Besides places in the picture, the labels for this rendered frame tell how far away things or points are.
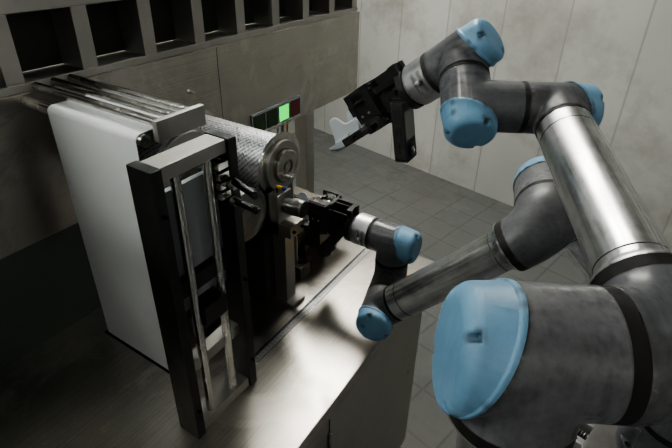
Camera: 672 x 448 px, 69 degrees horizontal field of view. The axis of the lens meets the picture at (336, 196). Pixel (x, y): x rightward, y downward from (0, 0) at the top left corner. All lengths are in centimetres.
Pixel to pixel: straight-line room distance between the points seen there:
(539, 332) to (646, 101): 281
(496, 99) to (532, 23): 263
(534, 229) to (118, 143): 69
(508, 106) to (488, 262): 30
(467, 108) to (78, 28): 78
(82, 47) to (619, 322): 103
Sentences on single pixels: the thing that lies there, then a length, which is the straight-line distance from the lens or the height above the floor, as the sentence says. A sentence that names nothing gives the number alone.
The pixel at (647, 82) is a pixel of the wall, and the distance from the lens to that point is 317.
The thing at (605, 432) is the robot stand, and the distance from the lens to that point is 125.
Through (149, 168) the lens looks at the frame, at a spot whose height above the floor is 144.
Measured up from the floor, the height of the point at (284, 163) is 126.
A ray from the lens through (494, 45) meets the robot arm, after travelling 79.
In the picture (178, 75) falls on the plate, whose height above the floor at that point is 139.
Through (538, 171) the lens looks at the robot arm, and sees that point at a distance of 98.
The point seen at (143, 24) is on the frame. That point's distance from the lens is 123.
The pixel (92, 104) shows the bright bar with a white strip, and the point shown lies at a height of 145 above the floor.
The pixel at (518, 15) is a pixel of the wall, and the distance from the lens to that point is 338.
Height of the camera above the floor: 173
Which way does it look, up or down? 29 degrees down
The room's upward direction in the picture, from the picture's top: 1 degrees clockwise
